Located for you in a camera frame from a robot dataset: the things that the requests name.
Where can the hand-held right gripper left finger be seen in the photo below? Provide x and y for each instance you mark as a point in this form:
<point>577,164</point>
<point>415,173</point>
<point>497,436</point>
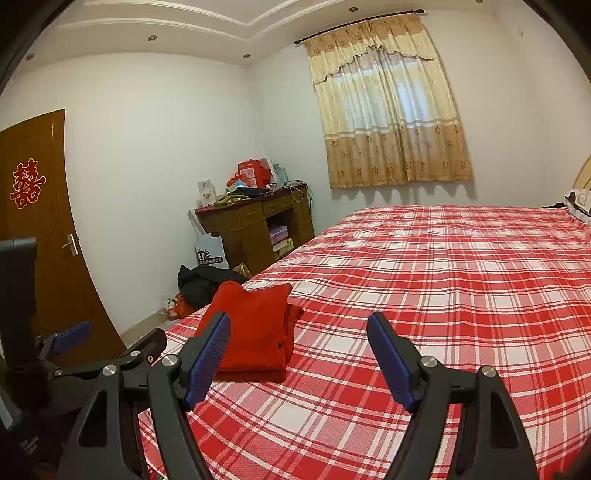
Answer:
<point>210,364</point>

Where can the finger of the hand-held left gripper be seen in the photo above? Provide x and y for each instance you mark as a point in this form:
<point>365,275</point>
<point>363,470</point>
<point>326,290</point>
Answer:
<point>143,346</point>
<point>74,333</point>

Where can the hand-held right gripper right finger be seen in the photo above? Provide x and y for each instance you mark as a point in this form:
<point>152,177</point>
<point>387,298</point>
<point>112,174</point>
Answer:
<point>392,364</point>

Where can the red knitted sweater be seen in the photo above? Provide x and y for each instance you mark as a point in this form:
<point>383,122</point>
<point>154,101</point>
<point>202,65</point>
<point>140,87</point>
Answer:
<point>254,332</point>

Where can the black clothes heap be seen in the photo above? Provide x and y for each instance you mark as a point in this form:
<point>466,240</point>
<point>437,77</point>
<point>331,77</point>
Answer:
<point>198,286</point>

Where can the red bag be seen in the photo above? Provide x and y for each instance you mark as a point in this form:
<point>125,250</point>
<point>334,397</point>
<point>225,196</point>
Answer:
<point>178,308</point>

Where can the red plaid bed sheet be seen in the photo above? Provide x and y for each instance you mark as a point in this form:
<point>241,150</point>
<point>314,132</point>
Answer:
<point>438,277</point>

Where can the white blue paper bag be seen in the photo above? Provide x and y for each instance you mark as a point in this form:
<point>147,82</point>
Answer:
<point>210,256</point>

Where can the red paper door decoration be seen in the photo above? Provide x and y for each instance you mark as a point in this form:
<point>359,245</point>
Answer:
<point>27,184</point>

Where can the brown wooden door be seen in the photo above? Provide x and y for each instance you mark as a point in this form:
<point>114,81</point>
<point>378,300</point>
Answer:
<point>60,184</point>

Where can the white yellow box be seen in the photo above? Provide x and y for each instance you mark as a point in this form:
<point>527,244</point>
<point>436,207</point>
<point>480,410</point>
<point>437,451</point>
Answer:
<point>284,248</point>

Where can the dark wooden desk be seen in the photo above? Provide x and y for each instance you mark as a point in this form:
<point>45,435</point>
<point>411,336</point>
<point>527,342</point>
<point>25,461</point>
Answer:
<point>244,230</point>

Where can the purple box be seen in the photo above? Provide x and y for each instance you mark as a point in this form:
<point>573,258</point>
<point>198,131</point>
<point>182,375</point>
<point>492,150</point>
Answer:
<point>279,233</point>

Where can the yellow green bundle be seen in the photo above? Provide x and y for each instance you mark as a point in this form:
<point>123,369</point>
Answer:
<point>231,199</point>

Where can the white card box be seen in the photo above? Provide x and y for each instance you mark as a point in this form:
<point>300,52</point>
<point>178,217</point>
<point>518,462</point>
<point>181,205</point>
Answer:
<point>207,191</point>

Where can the red gift box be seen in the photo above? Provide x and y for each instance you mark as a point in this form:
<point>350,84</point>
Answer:
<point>254,174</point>

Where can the pale blue bag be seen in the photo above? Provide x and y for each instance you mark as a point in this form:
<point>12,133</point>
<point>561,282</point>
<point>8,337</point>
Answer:
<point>279,174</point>

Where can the wide beige patterned curtain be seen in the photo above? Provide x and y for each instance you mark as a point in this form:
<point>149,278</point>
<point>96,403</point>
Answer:
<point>392,152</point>

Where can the grey patterned pillow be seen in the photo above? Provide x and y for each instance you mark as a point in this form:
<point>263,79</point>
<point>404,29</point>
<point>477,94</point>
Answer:
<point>581,205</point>

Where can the cream arched headboard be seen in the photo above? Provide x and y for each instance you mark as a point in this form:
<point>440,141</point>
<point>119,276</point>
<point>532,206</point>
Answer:
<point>585,177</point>

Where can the dark curtain rod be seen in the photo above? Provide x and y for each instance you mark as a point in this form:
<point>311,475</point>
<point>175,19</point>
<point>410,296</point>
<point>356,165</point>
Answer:
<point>323,34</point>

